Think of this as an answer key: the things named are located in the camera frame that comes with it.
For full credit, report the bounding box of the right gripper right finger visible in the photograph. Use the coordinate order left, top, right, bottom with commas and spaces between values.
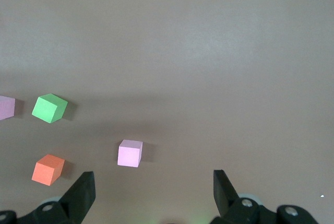
210, 169, 320, 224

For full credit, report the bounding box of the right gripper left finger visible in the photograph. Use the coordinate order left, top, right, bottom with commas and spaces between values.
0, 171, 96, 224

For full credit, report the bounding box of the pink foam cube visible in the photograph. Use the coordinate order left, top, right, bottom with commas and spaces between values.
117, 139, 144, 168
0, 95, 16, 121

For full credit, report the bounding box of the green foam cube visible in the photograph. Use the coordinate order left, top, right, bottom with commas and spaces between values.
31, 93, 68, 124

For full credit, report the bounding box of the orange foam cube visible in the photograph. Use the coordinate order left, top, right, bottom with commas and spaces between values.
31, 154, 65, 185

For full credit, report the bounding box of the brown table cover sheet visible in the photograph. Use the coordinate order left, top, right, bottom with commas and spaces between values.
0, 0, 334, 224

